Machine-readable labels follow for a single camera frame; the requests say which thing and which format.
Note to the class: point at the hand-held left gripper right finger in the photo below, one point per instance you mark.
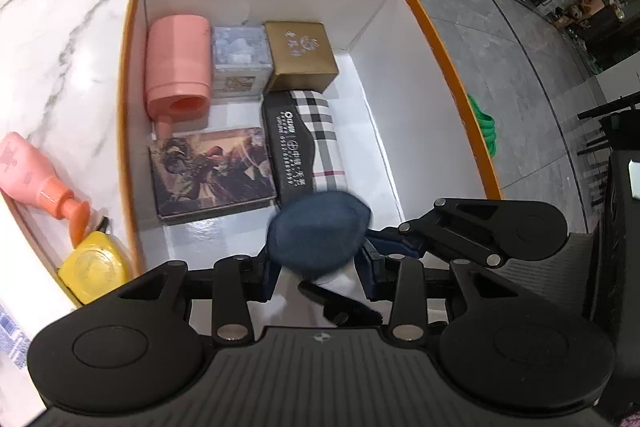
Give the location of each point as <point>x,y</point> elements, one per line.
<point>372,279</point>

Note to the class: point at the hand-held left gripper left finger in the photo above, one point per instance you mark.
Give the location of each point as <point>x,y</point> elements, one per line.
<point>270,282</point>

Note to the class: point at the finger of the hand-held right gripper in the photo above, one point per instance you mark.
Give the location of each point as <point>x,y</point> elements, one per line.
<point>345,307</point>
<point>400,244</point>

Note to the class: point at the dark patterned bottle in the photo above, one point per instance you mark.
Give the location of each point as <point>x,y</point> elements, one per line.
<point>315,232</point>

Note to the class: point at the illustrated card box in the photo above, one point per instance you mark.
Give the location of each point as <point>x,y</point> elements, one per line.
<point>210,172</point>

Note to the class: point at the orange cardboard box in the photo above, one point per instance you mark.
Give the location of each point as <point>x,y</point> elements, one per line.
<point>400,107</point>

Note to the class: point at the plaid black case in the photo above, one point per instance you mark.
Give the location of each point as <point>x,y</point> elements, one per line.
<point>300,142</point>

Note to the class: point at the gold square box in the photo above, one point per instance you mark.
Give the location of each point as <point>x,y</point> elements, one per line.
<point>300,52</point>

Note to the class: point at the silver cube box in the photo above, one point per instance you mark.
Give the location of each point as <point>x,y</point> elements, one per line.
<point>240,57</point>

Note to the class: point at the pink cylindrical cup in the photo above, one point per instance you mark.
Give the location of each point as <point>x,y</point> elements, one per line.
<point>175,57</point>

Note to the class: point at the black furniture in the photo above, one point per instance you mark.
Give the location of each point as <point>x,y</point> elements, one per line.
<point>617,282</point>

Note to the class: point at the green slippers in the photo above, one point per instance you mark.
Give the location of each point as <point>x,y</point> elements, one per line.
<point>486,127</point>

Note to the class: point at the black dining chair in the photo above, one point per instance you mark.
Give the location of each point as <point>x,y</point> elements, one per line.
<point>607,127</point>

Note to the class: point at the yellow tape measure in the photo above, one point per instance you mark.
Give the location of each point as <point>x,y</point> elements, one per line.
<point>92,267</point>

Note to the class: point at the white pill bottle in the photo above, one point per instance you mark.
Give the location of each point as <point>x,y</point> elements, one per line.
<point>10,332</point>

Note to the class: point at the pink pump bottle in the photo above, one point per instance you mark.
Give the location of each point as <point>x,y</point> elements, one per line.
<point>25,172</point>

